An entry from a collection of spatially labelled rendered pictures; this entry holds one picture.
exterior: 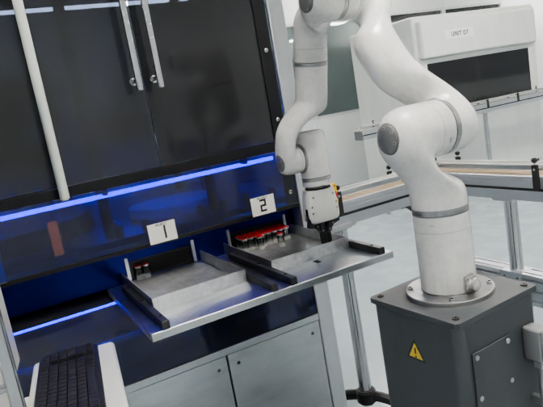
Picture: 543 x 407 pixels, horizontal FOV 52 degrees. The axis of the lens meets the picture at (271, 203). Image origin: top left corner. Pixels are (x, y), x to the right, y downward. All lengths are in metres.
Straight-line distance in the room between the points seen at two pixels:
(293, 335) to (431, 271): 0.81
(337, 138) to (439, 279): 6.33
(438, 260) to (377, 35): 0.50
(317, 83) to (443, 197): 0.51
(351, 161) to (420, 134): 6.51
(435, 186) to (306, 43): 0.54
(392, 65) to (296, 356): 1.10
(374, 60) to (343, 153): 6.31
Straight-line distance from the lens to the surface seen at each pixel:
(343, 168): 7.58
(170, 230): 1.69
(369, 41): 1.29
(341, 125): 7.56
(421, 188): 1.20
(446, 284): 1.26
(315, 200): 1.59
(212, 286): 1.48
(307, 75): 1.51
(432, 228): 1.22
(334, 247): 1.65
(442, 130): 1.18
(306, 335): 1.98
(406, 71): 1.26
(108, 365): 1.42
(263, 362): 1.92
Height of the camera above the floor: 1.34
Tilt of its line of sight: 10 degrees down
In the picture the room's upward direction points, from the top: 10 degrees counter-clockwise
